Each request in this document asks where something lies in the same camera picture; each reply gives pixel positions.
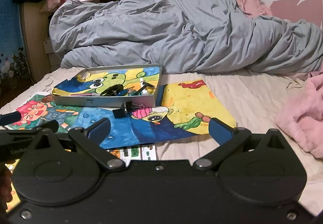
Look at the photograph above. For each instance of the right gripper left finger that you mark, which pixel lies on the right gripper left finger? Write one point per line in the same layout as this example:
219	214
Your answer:
89	139

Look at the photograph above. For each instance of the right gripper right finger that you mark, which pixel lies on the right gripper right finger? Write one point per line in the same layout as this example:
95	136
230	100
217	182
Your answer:
229	139

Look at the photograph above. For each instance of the blue precision screwdriver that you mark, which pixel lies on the blue precision screwdriver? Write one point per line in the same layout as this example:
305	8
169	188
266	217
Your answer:
126	92

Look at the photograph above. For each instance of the left hand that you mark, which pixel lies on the left hand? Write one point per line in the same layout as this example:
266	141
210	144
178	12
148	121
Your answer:
5	187

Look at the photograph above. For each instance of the black binder clip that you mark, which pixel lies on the black binder clip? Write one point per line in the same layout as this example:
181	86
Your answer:
126	108

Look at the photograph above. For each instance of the yellow painting with red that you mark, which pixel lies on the yellow painting with red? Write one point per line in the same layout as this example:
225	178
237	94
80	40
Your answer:
188	108

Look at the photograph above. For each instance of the blue underwater painting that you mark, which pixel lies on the blue underwater painting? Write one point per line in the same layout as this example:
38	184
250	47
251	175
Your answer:
138	127

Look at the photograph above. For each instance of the walnut on painting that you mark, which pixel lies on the walnut on painting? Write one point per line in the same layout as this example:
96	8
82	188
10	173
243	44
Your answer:
47	99

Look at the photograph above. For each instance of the silver shallow tray box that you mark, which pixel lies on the silver shallow tray box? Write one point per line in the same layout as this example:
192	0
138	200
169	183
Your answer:
95	100

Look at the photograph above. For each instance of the pink blanket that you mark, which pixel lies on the pink blanket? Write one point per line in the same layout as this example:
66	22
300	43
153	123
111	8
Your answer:
301	116

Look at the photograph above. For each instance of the grey storage boxes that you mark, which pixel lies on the grey storage boxes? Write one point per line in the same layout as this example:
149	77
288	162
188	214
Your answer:
54	60

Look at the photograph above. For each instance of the grey duvet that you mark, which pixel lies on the grey duvet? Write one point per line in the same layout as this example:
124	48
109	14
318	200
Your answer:
205	36

